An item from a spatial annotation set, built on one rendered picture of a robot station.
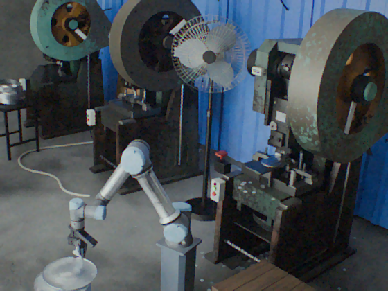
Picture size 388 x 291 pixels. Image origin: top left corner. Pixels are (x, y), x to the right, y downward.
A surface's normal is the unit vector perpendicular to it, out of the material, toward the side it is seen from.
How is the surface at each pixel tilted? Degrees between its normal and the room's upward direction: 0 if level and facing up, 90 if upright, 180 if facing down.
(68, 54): 90
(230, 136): 90
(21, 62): 90
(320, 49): 59
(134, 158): 83
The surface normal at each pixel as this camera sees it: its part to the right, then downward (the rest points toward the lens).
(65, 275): 0.05, -0.94
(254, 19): -0.77, 0.18
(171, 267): -0.53, 0.26
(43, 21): 0.67, 0.29
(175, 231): -0.04, 0.44
